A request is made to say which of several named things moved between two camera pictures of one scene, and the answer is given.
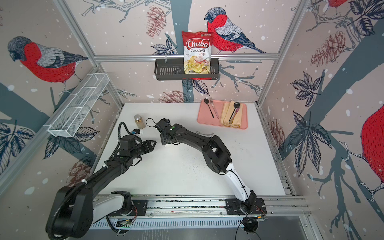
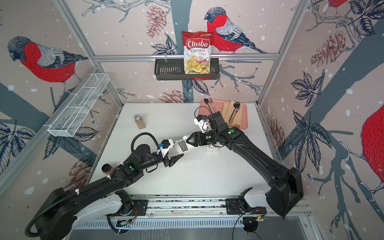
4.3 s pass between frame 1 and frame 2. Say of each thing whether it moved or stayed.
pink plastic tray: stayed
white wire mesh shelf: stayed
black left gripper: moved
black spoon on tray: stayed
